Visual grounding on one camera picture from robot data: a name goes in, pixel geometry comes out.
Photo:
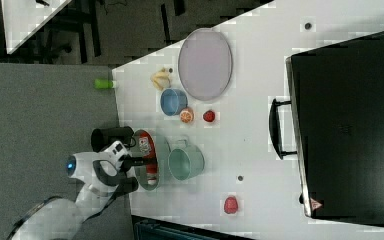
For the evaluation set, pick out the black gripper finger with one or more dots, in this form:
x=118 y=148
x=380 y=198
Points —
x=144 y=162

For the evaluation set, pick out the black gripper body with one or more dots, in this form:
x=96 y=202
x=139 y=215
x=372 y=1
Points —
x=126 y=163

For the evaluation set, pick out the red ketchup bottle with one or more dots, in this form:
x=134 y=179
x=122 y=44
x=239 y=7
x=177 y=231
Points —
x=146 y=146

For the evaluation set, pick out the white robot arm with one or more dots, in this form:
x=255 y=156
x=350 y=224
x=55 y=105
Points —
x=102 y=177

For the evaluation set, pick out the green oval strainer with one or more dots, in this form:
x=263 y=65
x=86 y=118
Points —
x=162 y=150

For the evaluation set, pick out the green mug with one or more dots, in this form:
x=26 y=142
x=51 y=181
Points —
x=185 y=160

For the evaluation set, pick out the orange slice toy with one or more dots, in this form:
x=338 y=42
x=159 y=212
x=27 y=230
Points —
x=187 y=115

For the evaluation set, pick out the blue bowl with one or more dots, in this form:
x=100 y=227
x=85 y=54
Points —
x=173 y=101

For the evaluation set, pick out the green marker on table edge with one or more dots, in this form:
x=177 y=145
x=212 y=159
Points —
x=104 y=84

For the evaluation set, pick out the yellow banana peel toy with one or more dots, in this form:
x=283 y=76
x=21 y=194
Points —
x=161 y=79

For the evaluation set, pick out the small red strawberry toy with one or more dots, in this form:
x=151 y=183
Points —
x=209 y=116

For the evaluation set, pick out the large red strawberry toy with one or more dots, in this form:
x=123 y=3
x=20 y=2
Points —
x=230 y=205

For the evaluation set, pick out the purple round plate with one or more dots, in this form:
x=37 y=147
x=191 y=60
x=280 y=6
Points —
x=205 y=64

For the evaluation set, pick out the white side table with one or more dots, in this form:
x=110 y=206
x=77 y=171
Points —
x=23 y=18

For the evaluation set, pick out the black toaster oven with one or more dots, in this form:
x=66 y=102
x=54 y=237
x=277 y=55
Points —
x=337 y=107

